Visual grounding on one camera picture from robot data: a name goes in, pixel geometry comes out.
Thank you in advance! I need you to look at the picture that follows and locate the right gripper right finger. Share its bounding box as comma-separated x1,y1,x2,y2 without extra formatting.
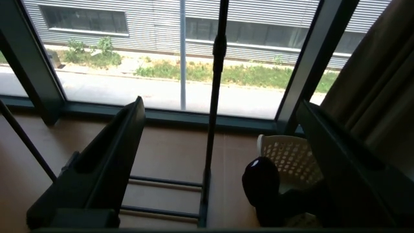
296,99,414,229

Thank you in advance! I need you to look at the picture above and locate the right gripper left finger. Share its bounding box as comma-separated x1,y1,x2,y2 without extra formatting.
26,96,146,230

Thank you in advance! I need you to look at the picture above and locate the white laundry basket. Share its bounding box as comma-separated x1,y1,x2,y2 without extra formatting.
257,134,324,227

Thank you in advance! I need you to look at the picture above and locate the heap of black clothes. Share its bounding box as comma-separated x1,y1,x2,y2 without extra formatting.
241,157,327,227

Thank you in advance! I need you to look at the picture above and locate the black clothes rack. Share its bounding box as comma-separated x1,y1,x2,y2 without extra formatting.
0,0,230,229

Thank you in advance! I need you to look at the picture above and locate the brown curtain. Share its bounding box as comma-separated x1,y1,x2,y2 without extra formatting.
320,0,414,182

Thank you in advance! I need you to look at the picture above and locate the window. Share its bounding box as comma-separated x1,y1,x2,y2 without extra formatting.
0,0,394,135

